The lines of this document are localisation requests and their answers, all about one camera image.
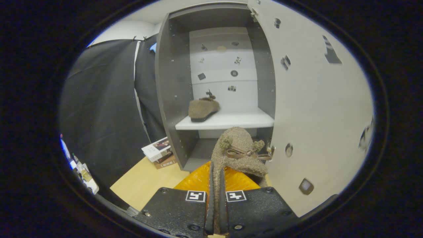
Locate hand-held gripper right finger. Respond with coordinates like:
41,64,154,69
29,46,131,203
219,167,299,238

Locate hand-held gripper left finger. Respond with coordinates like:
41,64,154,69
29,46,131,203
134,161,215,238

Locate brown fuzzy shoe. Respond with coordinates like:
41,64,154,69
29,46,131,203
211,127,274,232
188,97,220,123

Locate brown book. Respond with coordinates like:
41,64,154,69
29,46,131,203
154,152,177,170

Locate colourful clutter pile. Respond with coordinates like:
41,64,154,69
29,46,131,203
60,134,99,195

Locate black backdrop cloth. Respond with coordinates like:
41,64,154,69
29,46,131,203
59,35,159,195

